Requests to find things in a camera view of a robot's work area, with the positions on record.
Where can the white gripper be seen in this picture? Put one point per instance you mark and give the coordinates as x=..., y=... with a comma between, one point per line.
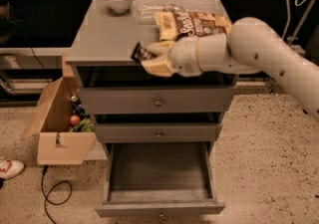
x=183, y=56

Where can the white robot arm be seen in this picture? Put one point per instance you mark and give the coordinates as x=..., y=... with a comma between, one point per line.
x=250, y=47

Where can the grey top drawer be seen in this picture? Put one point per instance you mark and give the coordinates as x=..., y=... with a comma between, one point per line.
x=152, y=100

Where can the grey wooden drawer cabinet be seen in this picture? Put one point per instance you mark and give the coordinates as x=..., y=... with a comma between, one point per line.
x=101, y=58

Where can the grey middle drawer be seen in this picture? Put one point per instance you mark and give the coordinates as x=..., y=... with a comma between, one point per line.
x=157, y=132

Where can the grey open bottom drawer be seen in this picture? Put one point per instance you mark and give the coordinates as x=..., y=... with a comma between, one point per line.
x=159, y=179

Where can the brown sea salt chip bag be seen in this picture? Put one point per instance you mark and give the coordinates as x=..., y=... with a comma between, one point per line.
x=174, y=25

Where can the dark soda can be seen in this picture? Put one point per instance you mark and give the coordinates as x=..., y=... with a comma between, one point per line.
x=75, y=101

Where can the green snack bag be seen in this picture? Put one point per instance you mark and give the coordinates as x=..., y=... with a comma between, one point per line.
x=85, y=125

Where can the red apple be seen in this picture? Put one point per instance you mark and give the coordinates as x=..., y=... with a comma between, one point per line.
x=74, y=120

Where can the open cardboard box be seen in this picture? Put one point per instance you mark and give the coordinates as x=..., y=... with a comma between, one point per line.
x=49, y=122

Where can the white and orange sneaker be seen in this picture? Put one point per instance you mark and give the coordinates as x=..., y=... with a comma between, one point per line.
x=10, y=168

